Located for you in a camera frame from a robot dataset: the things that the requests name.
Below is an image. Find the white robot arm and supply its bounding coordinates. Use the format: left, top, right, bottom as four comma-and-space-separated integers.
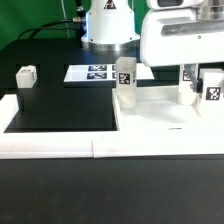
81, 0, 224, 71

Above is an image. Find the white square table top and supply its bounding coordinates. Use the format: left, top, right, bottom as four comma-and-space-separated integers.
112, 85, 224, 131

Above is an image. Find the white sheet with fiducial markers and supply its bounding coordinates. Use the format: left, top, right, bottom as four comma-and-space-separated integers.
64, 63, 154, 83

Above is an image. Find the white U-shaped obstacle fence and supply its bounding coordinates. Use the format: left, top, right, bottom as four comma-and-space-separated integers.
0, 94, 224, 159

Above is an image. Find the black cable thick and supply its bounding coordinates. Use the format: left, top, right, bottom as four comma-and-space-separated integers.
17, 17, 86, 40

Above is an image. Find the thin white cable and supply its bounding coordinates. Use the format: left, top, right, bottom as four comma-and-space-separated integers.
59, 0, 71, 39

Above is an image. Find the black cable connector upright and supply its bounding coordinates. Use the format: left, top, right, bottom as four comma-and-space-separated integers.
75, 0, 85, 17

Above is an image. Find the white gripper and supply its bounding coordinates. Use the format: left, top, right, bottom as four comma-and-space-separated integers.
140, 0, 224, 93

